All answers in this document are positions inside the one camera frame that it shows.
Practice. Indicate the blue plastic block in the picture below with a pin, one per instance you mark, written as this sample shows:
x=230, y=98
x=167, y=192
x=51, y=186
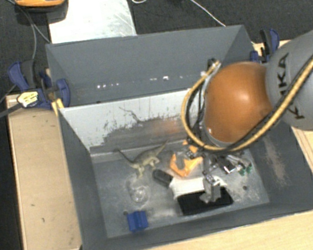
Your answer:
x=137, y=220

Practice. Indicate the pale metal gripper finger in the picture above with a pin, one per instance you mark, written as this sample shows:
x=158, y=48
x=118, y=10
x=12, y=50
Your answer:
x=216, y=191
x=208, y=185

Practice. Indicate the grey metal bin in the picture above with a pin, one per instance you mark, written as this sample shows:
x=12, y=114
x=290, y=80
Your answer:
x=158, y=138

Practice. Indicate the tan toy dinosaur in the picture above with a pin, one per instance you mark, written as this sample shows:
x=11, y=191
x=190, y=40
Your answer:
x=145, y=158

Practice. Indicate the small black cylinder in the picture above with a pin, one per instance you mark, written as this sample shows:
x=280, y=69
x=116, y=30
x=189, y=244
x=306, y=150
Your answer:
x=162, y=177

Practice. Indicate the orange and black toy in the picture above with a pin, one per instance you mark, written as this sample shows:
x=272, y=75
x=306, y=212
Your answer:
x=184, y=164

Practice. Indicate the white box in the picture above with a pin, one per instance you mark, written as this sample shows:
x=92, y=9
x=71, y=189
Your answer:
x=188, y=185

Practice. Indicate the pale wood flat board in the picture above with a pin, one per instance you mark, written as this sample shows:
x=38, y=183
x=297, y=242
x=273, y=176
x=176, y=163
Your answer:
x=40, y=181

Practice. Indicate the clear glass object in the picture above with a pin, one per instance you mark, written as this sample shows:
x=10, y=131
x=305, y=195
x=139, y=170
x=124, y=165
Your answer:
x=138, y=190

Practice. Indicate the black flat box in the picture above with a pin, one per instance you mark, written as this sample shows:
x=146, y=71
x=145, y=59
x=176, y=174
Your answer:
x=195, y=203

